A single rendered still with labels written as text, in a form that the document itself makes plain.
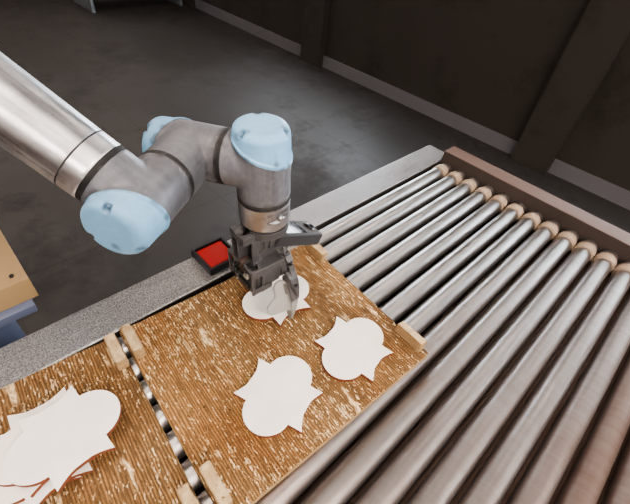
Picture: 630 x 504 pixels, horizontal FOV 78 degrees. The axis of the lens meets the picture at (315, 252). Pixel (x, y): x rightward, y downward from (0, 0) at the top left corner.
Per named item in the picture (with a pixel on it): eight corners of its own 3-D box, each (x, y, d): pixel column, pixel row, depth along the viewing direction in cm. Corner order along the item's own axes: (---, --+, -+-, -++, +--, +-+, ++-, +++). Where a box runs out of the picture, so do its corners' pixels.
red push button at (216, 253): (196, 256, 83) (195, 251, 82) (220, 244, 86) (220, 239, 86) (212, 272, 80) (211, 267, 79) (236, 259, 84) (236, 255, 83)
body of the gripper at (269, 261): (229, 271, 67) (222, 218, 58) (270, 250, 71) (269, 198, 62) (254, 300, 63) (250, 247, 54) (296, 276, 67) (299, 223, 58)
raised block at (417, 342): (392, 331, 72) (396, 322, 70) (399, 326, 73) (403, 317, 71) (417, 354, 69) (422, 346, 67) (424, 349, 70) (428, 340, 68)
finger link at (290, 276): (280, 296, 69) (268, 254, 65) (288, 292, 70) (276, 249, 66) (295, 305, 66) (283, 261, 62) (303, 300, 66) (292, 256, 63)
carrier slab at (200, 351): (120, 336, 67) (118, 331, 66) (306, 246, 88) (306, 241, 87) (226, 528, 49) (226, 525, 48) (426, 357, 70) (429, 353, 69)
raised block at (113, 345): (106, 345, 64) (101, 335, 62) (117, 339, 65) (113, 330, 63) (119, 372, 61) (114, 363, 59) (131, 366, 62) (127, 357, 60)
